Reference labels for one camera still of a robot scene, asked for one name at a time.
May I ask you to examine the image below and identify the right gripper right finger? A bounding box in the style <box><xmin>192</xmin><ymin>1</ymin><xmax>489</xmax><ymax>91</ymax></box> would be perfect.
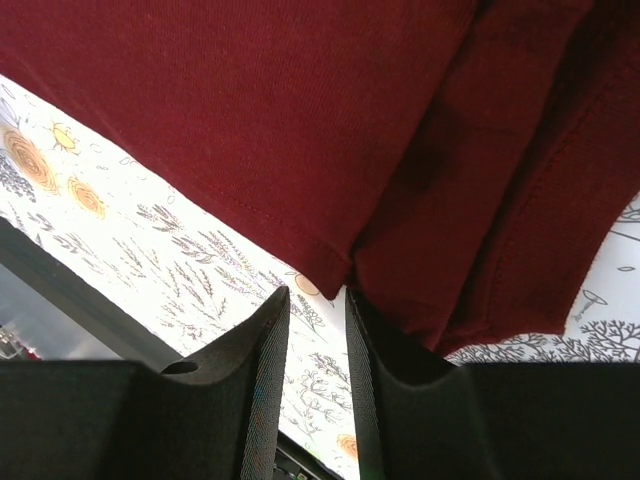
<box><xmin>345</xmin><ymin>292</ymin><xmax>639</xmax><ymax>480</ymax></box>

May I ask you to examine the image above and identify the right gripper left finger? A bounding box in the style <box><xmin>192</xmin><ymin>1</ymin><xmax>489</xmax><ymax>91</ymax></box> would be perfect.
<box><xmin>1</xmin><ymin>286</ymin><xmax>290</xmax><ymax>479</ymax></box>

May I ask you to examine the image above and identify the dark red t-shirt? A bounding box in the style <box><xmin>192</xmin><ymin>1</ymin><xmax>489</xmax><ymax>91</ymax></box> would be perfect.
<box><xmin>1</xmin><ymin>1</ymin><xmax>639</xmax><ymax>355</ymax></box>

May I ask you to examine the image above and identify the floral patterned table mat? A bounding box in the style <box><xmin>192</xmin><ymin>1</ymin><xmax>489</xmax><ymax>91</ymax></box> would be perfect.
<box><xmin>0</xmin><ymin>74</ymin><xmax>640</xmax><ymax>479</ymax></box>

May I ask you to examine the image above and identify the aluminium frame rail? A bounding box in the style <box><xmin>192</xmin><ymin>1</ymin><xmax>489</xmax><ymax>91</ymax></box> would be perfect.
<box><xmin>1</xmin><ymin>219</ymin><xmax>182</xmax><ymax>371</ymax></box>

